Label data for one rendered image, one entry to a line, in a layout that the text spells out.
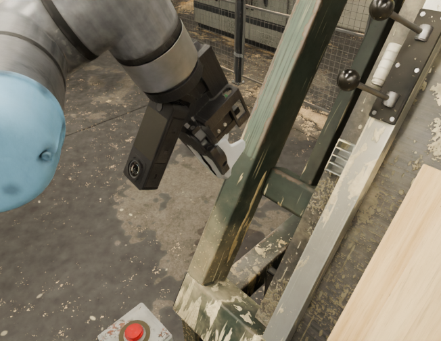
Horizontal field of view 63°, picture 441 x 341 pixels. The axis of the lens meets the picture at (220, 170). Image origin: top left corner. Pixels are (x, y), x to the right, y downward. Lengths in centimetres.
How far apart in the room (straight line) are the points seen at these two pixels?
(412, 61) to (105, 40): 55
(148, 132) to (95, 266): 186
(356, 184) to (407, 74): 22
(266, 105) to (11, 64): 65
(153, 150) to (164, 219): 200
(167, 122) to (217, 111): 6
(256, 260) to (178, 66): 87
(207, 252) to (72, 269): 145
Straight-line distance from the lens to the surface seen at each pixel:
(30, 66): 26
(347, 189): 75
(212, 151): 44
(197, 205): 248
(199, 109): 44
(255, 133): 84
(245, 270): 114
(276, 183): 90
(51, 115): 23
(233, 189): 86
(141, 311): 91
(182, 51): 37
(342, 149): 77
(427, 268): 76
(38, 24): 34
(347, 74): 65
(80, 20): 33
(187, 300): 100
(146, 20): 34
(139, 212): 249
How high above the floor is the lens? 170
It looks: 38 degrees down
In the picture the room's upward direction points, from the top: straight up
